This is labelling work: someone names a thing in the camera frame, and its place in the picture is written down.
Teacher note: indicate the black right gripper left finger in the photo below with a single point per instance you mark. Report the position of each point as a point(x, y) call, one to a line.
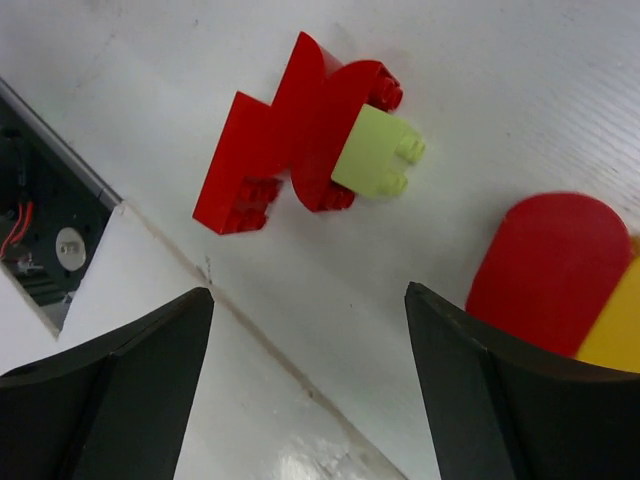
point(114, 407)

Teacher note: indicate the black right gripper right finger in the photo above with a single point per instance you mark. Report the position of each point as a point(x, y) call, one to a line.
point(500, 408)

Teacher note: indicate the red oval brick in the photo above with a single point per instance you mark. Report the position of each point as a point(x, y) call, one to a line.
point(550, 268)

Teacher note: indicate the lime green brick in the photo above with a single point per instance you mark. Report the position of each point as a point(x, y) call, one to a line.
point(377, 153)

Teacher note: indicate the red butterfly-shaped brick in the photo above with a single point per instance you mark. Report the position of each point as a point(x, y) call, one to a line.
point(301, 133)

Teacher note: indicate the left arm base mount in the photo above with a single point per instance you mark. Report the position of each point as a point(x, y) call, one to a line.
point(54, 210)

